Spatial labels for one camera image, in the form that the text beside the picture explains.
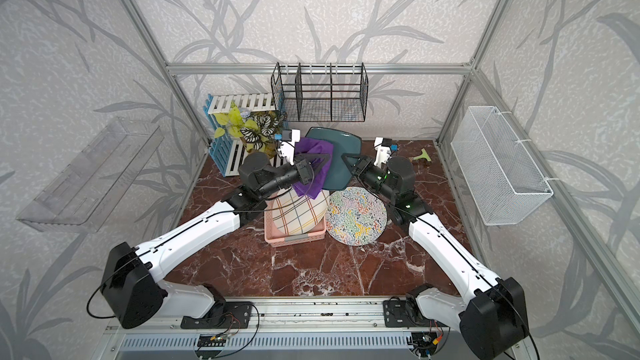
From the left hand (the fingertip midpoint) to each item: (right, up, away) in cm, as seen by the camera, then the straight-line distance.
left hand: (327, 158), depth 66 cm
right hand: (+4, +1, +4) cm, 6 cm away
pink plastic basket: (-18, -27, +17) cm, 37 cm away
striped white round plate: (-13, -21, +25) cm, 35 cm away
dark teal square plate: (+3, -4, +1) cm, 5 cm away
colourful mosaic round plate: (+10, -22, +28) cm, 37 cm away
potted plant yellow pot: (-27, +10, +23) cm, 37 cm away
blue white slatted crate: (-47, +3, +46) cm, 66 cm away
